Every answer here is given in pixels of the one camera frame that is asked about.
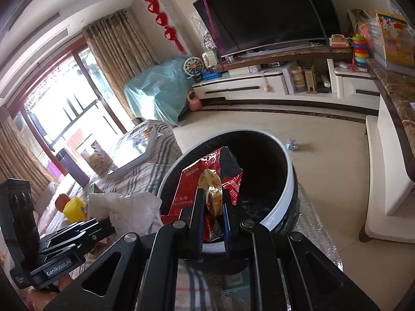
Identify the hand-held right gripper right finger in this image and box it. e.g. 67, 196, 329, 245
222, 194, 381, 311

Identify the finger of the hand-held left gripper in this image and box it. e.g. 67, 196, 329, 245
40, 237, 95, 257
45, 218, 116, 244

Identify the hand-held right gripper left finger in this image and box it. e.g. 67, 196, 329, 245
42, 188, 206, 311

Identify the yellow sponge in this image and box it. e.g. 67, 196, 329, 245
63, 197, 87, 222

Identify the white tissue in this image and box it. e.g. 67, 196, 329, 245
87, 192, 163, 235

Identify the red snack packet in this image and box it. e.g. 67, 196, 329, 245
160, 147, 244, 243

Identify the black white-rimmed trash bin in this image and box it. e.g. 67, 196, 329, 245
157, 129, 299, 276

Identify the striped sofa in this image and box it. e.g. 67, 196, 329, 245
34, 181, 64, 230

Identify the red apple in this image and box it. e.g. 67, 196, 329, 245
55, 194, 71, 213

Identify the purple bottle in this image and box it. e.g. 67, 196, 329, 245
56, 148, 89, 187

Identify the beige patterned curtain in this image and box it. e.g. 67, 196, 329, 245
0, 105, 54, 201
82, 10, 156, 133

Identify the clear snack jar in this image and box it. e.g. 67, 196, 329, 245
81, 139, 114, 172

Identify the silver foil sheet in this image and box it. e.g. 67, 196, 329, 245
282, 181, 344, 273

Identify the thick colourful book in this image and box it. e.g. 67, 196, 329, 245
107, 125, 174, 176

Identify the pink kettlebell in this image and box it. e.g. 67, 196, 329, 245
187, 91, 203, 111

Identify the red-framed glass door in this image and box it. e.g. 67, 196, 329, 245
6, 44, 127, 169

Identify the white television cabinet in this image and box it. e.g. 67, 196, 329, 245
191, 45, 381, 111

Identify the teal dust cover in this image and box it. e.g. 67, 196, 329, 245
124, 58, 198, 127

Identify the blue toy box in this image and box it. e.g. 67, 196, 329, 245
201, 68, 223, 80

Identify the ferris wheel toy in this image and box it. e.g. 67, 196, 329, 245
183, 56, 204, 81

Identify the bamboo steamer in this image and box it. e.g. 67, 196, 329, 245
289, 66, 307, 93

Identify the red hanging ornament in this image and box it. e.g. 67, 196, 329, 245
141, 0, 186, 55

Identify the toy cash register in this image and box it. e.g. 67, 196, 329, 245
329, 34, 352, 48

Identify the black television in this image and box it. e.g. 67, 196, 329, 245
193, 0, 342, 59

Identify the colourful picture box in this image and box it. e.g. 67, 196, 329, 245
374, 10, 411, 68

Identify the rainbow stacking ring toy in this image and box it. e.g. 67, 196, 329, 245
352, 34, 369, 68

